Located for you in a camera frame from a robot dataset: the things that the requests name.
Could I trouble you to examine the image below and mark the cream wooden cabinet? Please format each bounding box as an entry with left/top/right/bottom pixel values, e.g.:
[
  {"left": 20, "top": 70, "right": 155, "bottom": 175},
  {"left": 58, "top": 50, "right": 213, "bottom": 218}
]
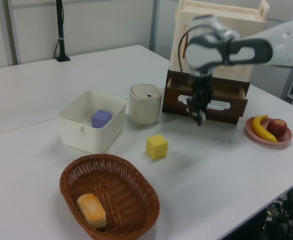
[{"left": 169, "top": 0, "right": 270, "bottom": 83}]

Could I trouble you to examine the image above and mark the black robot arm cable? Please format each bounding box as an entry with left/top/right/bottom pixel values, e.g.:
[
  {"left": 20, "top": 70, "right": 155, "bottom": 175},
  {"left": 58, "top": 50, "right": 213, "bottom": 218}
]
[{"left": 177, "top": 31, "right": 190, "bottom": 75}]

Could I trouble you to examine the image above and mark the pink plate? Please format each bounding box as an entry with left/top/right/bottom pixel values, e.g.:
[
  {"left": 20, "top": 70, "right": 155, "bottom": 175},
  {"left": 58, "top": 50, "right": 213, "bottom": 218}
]
[{"left": 244, "top": 116, "right": 293, "bottom": 150}]

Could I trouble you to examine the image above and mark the brown wooden drawer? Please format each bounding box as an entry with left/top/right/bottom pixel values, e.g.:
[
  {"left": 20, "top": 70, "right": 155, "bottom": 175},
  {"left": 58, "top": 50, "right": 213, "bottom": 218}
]
[{"left": 161, "top": 76, "right": 249, "bottom": 125}]

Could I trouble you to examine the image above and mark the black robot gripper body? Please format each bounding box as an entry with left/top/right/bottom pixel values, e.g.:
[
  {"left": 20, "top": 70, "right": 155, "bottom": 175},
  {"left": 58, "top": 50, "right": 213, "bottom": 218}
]
[{"left": 188, "top": 72, "right": 214, "bottom": 101}]

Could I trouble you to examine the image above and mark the black camera stand pole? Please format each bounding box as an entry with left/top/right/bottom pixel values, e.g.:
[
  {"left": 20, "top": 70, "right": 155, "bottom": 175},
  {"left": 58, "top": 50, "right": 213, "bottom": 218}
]
[{"left": 54, "top": 0, "right": 71, "bottom": 63}]

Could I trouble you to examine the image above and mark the toasted bread loaf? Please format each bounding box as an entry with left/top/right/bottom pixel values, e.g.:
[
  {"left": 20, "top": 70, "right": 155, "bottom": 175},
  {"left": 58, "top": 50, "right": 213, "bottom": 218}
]
[{"left": 76, "top": 193, "right": 107, "bottom": 230}]

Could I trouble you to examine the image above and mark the dark brown drawer cabinet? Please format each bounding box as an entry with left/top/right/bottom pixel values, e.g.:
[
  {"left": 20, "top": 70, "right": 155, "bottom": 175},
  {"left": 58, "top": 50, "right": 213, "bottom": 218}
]
[{"left": 165, "top": 68, "right": 251, "bottom": 101}]

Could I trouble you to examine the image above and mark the yellow banana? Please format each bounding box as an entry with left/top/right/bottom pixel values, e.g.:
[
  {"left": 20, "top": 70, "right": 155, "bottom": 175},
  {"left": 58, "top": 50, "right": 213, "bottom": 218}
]
[{"left": 251, "top": 114, "right": 278, "bottom": 143}]

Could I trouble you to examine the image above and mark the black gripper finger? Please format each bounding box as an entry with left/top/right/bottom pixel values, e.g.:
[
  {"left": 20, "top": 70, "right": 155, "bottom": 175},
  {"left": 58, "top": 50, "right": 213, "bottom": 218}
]
[
  {"left": 197, "top": 96, "right": 210, "bottom": 126},
  {"left": 186, "top": 97, "right": 199, "bottom": 121}
]

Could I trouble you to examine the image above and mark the white drawer handle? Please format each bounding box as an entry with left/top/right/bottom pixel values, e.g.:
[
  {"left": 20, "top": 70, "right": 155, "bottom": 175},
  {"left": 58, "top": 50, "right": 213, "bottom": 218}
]
[{"left": 177, "top": 94, "right": 231, "bottom": 111}]

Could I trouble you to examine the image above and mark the red apple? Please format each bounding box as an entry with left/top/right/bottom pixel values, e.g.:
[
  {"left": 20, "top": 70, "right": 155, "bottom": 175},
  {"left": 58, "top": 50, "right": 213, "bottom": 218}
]
[{"left": 266, "top": 118, "right": 288, "bottom": 139}]

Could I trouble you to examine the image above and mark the purple foam cube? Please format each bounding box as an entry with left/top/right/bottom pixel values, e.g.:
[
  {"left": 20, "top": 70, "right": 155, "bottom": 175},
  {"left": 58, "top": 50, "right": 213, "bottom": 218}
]
[{"left": 91, "top": 109, "right": 112, "bottom": 129}]

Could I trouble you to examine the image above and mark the white plastic bin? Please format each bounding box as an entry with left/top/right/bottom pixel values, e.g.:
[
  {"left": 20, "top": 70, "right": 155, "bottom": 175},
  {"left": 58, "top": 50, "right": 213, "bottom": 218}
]
[{"left": 57, "top": 90, "right": 127, "bottom": 154}]

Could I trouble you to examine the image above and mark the brown wicker basket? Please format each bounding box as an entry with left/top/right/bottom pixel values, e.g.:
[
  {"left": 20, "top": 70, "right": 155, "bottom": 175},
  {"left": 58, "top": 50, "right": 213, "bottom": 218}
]
[{"left": 59, "top": 153, "right": 161, "bottom": 240}]

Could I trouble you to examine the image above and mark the white lidded trash can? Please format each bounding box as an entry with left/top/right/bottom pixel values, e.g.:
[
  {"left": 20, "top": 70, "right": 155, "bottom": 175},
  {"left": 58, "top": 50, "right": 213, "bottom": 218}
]
[{"left": 128, "top": 84, "right": 162, "bottom": 125}]

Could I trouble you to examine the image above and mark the yellow foam cube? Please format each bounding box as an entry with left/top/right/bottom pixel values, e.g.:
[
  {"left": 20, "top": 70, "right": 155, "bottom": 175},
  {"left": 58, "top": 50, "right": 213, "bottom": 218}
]
[{"left": 145, "top": 133, "right": 169, "bottom": 160}]

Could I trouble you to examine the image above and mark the black cable bundle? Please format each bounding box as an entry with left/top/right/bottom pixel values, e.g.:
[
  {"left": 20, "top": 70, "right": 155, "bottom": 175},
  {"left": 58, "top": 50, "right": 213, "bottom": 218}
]
[{"left": 261, "top": 184, "right": 293, "bottom": 240}]

